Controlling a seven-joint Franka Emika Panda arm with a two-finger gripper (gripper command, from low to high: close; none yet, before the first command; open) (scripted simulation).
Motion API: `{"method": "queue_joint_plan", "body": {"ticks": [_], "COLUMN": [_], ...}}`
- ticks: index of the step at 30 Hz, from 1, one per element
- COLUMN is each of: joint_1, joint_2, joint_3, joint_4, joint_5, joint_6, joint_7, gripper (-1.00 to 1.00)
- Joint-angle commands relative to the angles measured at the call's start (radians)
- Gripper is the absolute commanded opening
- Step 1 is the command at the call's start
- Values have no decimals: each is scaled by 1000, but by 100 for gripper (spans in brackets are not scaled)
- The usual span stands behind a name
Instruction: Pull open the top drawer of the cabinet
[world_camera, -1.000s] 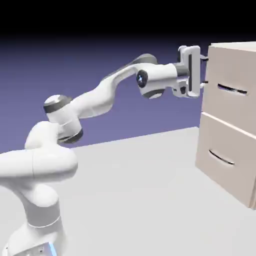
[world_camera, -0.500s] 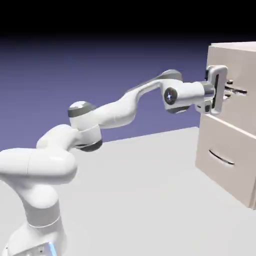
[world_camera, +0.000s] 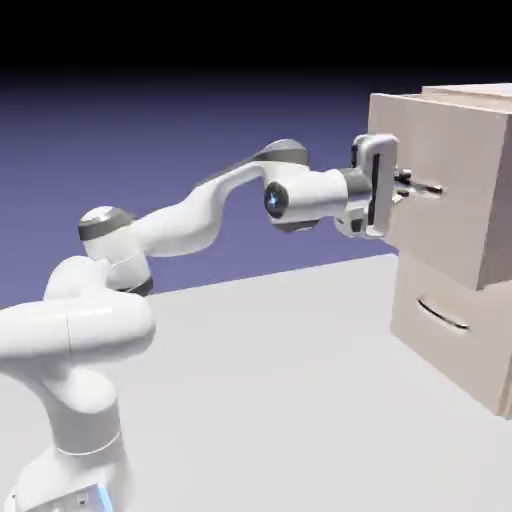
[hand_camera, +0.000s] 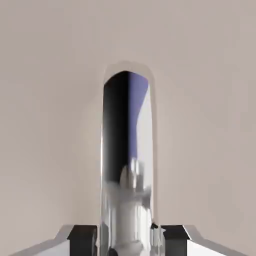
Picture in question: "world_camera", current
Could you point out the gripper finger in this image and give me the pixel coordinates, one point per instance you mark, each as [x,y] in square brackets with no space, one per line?
[404,174]
[401,196]

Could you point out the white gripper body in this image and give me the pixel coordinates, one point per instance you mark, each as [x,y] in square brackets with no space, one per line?
[384,188]

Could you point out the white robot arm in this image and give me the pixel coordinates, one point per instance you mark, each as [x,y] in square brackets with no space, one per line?
[180,224]

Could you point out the beige drawer front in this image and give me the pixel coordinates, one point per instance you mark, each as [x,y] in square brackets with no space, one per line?
[448,132]
[440,368]

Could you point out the beige wood cabinet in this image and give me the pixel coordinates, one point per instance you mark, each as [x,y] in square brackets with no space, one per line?
[480,94]

